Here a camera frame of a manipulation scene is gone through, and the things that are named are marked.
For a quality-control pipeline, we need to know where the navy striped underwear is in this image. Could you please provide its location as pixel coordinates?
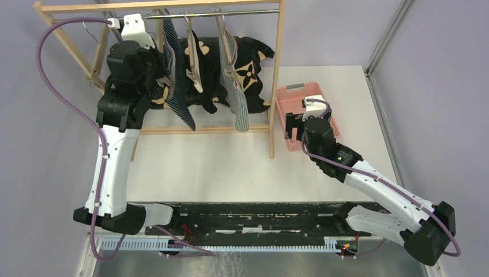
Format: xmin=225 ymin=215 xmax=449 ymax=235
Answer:
xmin=163 ymin=19 xmax=196 ymax=131

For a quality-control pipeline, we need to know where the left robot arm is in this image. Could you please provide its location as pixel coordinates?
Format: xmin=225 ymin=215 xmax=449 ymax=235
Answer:
xmin=73 ymin=40 xmax=182 ymax=235

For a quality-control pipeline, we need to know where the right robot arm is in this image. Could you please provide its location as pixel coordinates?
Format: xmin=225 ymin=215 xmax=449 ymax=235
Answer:
xmin=284 ymin=113 xmax=461 ymax=266

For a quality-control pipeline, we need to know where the empty wooden clip hanger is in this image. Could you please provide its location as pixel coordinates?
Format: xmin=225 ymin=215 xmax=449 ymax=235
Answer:
xmin=81 ymin=21 xmax=109 ymax=87

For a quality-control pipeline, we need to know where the grey striped underwear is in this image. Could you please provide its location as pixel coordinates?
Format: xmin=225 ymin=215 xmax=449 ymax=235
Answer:
xmin=218 ymin=32 xmax=250 ymax=132

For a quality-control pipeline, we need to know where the pink perforated plastic basket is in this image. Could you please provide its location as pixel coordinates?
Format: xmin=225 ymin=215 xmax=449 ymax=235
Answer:
xmin=276 ymin=82 xmax=325 ymax=152

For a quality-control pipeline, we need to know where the black blanket with cream flowers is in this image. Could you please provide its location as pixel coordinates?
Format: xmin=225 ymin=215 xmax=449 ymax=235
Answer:
xmin=104 ymin=35 xmax=276 ymax=114

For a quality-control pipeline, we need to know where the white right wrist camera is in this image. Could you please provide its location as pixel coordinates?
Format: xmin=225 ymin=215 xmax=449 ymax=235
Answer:
xmin=302 ymin=95 xmax=331 ymax=121

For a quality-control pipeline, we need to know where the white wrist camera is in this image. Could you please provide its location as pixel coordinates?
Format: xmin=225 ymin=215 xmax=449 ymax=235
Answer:
xmin=302 ymin=95 xmax=331 ymax=121
xmin=107 ymin=13 xmax=156 ymax=49

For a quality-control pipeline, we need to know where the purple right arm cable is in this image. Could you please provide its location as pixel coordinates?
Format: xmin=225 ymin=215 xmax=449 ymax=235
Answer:
xmin=300 ymin=98 xmax=462 ymax=258

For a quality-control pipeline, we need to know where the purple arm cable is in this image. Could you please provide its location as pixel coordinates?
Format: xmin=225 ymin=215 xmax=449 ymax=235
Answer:
xmin=35 ymin=16 xmax=127 ymax=263
xmin=300 ymin=98 xmax=462 ymax=258

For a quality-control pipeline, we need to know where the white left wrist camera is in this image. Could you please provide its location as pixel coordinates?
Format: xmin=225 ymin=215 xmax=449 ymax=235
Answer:
xmin=107 ymin=13 xmax=156 ymax=49

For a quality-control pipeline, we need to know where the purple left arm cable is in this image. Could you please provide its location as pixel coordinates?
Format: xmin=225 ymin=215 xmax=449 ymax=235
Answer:
xmin=35 ymin=16 xmax=127 ymax=263

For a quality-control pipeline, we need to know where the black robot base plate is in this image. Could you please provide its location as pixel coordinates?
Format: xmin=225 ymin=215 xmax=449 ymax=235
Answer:
xmin=165 ymin=203 xmax=357 ymax=247

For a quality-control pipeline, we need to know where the metal clothes rail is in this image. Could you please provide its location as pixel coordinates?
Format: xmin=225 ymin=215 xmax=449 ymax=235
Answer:
xmin=51 ymin=9 xmax=280 ymax=24

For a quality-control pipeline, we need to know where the wooden clothes rack frame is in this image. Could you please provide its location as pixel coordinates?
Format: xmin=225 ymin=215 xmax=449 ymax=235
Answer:
xmin=33 ymin=1 xmax=286 ymax=159

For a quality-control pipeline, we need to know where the white slotted cable duct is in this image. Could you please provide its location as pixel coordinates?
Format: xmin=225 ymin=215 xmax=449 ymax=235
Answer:
xmin=119 ymin=237 xmax=341 ymax=254

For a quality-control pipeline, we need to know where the grey metal corner rail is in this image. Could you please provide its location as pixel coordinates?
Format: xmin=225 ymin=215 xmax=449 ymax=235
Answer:
xmin=364 ymin=1 xmax=416 ymax=187

